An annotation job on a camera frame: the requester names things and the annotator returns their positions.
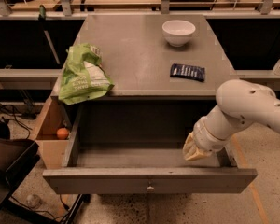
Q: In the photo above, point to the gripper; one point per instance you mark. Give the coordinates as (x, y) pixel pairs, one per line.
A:
(202, 135)

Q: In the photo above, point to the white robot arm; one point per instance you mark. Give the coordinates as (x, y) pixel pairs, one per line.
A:
(239, 104)

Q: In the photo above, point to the grey drawer cabinet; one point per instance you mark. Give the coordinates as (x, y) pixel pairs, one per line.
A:
(138, 59)

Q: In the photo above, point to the dark blue snack packet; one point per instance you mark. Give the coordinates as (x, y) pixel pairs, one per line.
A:
(188, 72)

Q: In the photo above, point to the white ceramic bowl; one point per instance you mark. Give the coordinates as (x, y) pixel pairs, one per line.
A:
(177, 32)

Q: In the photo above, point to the orange ball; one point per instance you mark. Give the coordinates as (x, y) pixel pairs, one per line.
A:
(62, 133)

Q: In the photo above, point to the green chip bag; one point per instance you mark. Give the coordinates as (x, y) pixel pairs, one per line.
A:
(83, 78)

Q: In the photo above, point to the wooden box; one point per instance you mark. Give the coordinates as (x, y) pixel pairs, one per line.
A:
(48, 122)

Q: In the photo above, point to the black bin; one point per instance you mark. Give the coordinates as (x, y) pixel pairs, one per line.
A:
(17, 158)

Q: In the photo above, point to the green handled tool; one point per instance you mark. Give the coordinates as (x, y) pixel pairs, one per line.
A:
(42, 18)

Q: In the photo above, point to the metal rail frame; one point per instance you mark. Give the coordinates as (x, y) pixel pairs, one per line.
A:
(75, 8)

